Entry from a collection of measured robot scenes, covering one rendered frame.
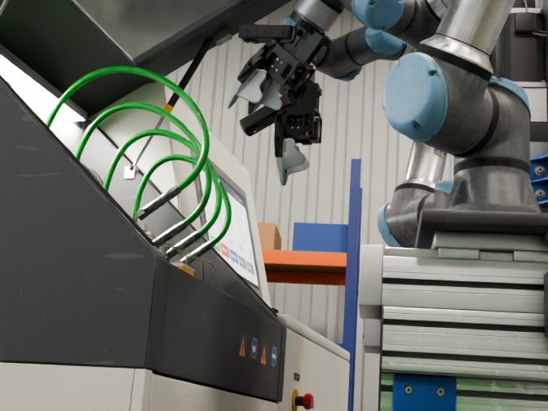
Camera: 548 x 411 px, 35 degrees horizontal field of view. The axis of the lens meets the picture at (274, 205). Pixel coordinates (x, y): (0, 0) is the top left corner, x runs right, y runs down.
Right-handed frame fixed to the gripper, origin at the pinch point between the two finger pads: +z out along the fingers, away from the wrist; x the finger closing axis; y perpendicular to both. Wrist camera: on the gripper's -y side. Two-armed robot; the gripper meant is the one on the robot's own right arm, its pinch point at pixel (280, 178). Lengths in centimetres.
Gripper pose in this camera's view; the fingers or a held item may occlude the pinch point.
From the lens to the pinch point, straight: 171.6
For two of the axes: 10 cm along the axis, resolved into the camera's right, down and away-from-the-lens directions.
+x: 2.8, 2.8, 9.2
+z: -0.6, 9.6, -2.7
